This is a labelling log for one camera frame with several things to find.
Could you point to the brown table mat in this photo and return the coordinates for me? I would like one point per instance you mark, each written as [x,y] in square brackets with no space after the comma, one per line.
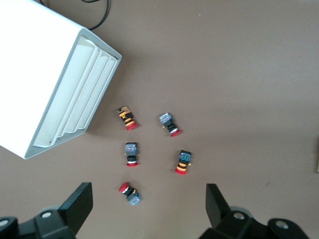
[224,74]

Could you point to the red orange-ringed button dark base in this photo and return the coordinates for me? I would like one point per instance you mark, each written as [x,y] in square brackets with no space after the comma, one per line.
[184,160]

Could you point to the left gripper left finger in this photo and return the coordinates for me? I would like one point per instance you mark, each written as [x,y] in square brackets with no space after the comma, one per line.
[62,219]

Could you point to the white stepped storage bin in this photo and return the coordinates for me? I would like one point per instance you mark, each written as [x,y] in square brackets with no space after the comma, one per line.
[30,62]

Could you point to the red mushroom button blue base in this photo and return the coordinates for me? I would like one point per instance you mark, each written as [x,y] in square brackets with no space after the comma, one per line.
[168,122]
[131,152]
[130,195]

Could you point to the red orange-ringed button orange base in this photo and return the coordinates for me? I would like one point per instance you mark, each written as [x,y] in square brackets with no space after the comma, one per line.
[126,117]

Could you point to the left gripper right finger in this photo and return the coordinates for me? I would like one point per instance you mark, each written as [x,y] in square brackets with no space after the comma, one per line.
[231,224]

